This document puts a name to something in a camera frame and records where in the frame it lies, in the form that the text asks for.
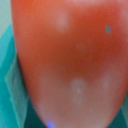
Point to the red sausage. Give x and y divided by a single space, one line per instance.
74 59

